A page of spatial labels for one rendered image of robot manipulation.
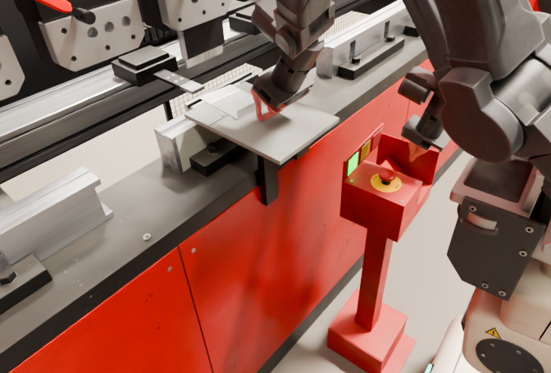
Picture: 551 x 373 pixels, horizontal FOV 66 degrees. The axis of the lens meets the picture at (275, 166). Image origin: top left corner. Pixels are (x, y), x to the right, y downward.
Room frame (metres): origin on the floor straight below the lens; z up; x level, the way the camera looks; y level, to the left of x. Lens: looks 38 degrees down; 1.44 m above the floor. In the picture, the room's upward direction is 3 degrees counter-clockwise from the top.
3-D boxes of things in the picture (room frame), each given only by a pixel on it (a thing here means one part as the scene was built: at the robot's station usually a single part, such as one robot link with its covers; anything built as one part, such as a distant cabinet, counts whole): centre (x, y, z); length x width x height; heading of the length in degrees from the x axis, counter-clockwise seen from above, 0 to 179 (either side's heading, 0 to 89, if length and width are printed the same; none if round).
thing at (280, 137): (0.74, 0.03, 1.00); 0.26 x 0.18 x 0.01; 47
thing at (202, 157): (0.83, 0.06, 0.89); 0.30 x 0.05 x 0.03; 137
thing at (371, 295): (0.81, -0.28, 0.39); 0.06 x 0.06 x 0.54; 51
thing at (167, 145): (0.88, 0.10, 0.92); 0.39 x 0.06 x 0.10; 137
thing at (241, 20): (1.24, -0.02, 1.01); 0.26 x 0.12 x 0.05; 47
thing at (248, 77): (0.87, 0.11, 0.99); 0.20 x 0.03 x 0.03; 137
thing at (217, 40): (0.84, 0.13, 1.13); 0.10 x 0.02 x 0.10; 137
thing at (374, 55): (1.24, -0.32, 0.89); 0.30 x 0.05 x 0.03; 137
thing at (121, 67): (0.95, 0.26, 1.01); 0.26 x 0.12 x 0.05; 47
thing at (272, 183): (0.71, 0.00, 0.88); 0.14 x 0.04 x 0.22; 47
